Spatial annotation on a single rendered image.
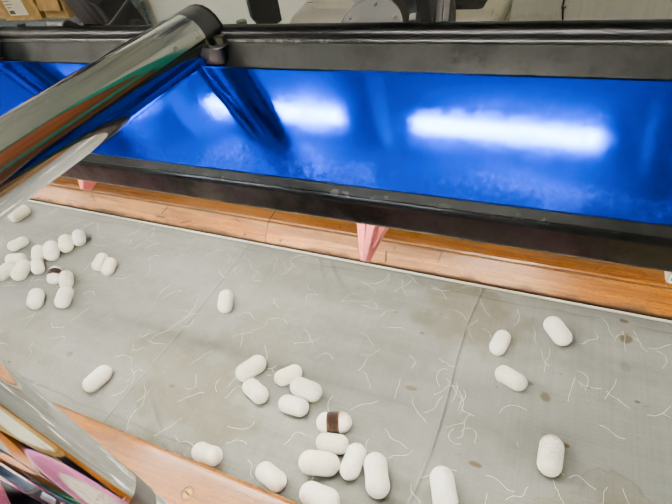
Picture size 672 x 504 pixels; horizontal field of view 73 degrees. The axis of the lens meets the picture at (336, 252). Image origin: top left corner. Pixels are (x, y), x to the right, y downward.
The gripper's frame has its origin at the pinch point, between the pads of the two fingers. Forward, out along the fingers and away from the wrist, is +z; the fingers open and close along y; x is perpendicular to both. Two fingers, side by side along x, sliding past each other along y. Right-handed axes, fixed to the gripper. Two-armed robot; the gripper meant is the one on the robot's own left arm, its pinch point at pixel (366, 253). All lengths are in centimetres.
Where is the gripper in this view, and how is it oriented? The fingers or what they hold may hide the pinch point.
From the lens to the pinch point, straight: 45.0
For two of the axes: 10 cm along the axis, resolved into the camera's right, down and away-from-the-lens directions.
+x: 3.5, 1.2, 9.3
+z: -2.0, 9.8, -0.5
